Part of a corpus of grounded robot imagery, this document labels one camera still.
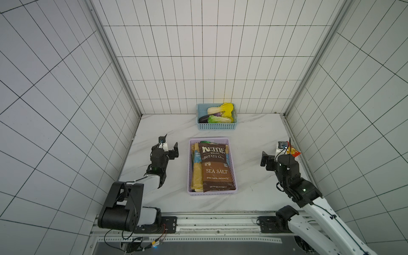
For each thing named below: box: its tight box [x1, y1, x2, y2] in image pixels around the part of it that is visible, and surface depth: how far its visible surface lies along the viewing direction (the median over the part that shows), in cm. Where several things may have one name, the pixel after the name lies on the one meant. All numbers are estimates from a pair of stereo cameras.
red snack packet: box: [286, 146, 302, 158], surface depth 94 cm
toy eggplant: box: [198, 114, 210, 124], surface depth 115 cm
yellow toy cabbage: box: [219, 102, 234, 123], surface depth 113 cm
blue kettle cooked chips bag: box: [190, 142, 204, 192], surface depth 82 cm
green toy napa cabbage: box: [207, 114, 233, 124], surface depth 109 cm
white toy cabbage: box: [207, 106, 221, 115], surface depth 116 cm
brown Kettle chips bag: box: [198, 142, 236, 193], surface depth 82 cm
